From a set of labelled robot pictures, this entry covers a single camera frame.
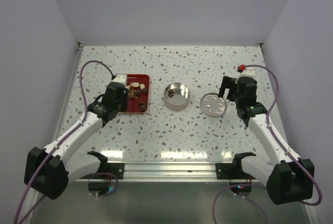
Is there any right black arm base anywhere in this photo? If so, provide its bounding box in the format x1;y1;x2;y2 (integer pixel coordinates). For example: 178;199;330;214
215;152;256;180

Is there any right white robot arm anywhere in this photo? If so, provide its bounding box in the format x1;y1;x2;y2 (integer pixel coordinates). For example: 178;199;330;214
218;76;314;205

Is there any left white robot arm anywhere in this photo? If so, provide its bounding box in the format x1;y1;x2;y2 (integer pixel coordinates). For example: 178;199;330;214
24;75;128;200

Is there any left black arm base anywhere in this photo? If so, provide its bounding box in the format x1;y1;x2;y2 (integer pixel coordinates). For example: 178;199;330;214
87;151;125;179

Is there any red rectangular tray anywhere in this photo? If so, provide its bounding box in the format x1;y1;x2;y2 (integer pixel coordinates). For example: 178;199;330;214
121;74;150;114

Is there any round metal tin lid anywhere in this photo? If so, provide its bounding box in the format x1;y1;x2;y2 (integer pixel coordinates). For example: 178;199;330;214
200;93;227;117

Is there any round metal tin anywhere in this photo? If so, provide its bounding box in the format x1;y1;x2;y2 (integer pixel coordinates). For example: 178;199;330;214
163;82;191;111

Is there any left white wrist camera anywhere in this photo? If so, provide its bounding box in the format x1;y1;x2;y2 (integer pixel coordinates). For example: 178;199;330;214
112;74;127;86

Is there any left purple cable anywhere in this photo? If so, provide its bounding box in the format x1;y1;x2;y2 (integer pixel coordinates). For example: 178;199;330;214
12;60;118;224

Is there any aluminium mounting rail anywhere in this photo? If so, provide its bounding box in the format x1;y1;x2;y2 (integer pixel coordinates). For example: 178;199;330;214
108;161;251;183

